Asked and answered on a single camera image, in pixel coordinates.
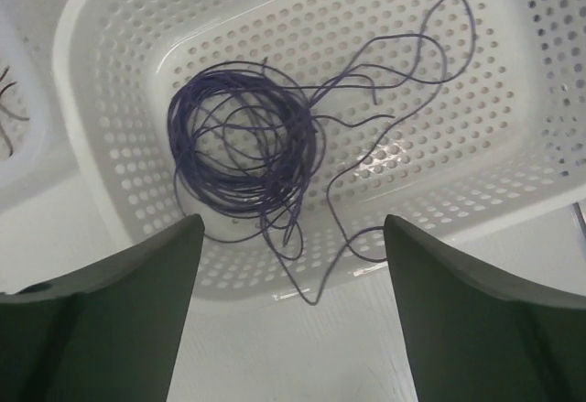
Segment brown cable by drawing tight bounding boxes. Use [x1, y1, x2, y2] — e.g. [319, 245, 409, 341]
[0, 66, 30, 156]

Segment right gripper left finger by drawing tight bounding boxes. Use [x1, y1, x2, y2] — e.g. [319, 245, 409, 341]
[1, 214, 204, 401]

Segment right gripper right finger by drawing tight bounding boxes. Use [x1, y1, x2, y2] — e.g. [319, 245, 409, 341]
[384, 215, 585, 401]

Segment white basket with brown cables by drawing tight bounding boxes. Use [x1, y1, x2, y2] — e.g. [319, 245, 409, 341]
[1, 5, 61, 189]

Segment white basket with purple cables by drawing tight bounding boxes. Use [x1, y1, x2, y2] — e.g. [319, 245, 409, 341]
[53, 0, 585, 308]

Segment purple cable coil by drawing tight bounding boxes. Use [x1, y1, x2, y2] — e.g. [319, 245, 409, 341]
[166, 0, 475, 306]

